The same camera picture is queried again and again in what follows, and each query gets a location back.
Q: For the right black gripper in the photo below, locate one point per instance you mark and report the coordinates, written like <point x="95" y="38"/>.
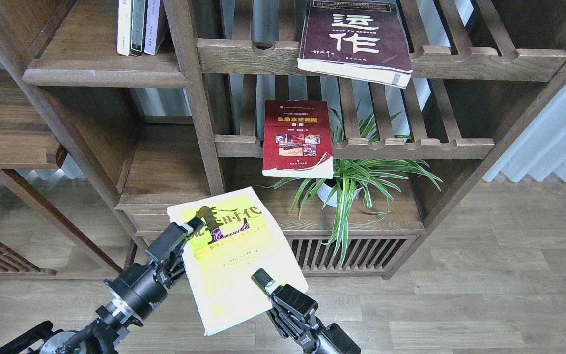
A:
<point x="294" y="315"/>

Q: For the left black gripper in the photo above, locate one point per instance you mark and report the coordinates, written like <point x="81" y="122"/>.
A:
<point x="140" y="289"/>

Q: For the yellow green book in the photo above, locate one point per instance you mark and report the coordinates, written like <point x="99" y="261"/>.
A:
<point x="221" y="259"/>

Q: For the dark maroon book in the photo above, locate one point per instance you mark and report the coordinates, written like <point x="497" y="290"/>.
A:
<point x="356" y="39"/>

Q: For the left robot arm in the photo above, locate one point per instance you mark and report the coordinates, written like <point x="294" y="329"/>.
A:
<point x="99" y="337"/>

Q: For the white plant pot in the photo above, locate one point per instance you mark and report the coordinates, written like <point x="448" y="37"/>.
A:
<point x="327" y="193"/>

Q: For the red book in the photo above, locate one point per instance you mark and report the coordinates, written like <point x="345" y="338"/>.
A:
<point x="297" y="139"/>

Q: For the spider plant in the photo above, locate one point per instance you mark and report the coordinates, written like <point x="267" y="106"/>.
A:
<point x="374" y="178"/>

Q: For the dark wooden bookshelf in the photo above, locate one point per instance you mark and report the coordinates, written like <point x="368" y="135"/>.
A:
<point x="181" y="125"/>

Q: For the lavender standing book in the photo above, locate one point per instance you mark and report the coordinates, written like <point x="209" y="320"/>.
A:
<point x="156" y="26"/>

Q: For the white standing book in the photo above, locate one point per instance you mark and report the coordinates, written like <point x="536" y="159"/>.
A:
<point x="124" y="23"/>

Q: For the dark green standing book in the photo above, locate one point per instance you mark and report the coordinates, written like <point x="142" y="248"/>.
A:
<point x="138" y="20"/>

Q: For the white curtain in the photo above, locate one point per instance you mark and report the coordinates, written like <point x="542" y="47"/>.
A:
<point x="540" y="150"/>

